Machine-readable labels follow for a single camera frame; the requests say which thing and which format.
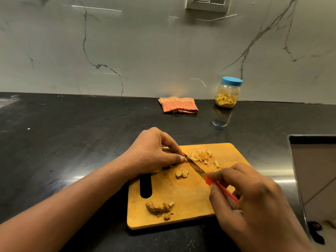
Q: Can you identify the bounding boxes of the person's right hand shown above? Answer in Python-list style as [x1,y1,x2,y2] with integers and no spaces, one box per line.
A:
[206,163,313,252]

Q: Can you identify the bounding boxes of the person's left hand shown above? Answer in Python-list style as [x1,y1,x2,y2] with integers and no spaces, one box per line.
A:
[122,127,186,179]

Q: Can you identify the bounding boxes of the red handled knife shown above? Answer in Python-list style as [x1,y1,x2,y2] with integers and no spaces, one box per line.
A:
[183,152,240,204]

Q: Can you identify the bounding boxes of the chopped ginger strips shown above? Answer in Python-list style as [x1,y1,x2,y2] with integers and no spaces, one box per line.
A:
[189,149,223,171]

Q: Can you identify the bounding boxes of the knobby ginger piece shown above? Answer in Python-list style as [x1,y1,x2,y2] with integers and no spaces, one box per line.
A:
[146,201,165,217]

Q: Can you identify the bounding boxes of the blue-lidded plastic jar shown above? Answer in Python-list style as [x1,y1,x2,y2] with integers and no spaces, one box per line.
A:
[215,76,243,109]

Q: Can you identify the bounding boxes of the person's left forearm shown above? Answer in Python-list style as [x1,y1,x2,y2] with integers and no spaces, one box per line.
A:
[0,156,133,252]

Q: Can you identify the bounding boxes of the blue jar lid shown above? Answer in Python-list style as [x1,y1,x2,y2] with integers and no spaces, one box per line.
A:
[221,76,243,87]

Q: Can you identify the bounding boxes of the wooden cutting board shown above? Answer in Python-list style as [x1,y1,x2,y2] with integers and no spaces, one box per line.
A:
[127,143,252,231]

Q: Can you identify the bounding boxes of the orange checked cloth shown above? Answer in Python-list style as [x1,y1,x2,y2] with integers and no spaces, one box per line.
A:
[157,97,199,114]

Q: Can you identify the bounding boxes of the beige cabinet door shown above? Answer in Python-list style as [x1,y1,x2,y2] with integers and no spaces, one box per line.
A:
[288,134,336,234]

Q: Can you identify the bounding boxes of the steel sink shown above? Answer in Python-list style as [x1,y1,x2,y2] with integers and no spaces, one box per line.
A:
[0,94,21,109]

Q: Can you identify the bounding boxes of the black cabinet handle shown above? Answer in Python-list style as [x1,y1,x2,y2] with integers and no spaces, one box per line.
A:
[307,221,326,245]

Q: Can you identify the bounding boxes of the grey wall switch plate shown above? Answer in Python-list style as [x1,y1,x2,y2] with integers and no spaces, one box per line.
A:
[185,0,232,13]

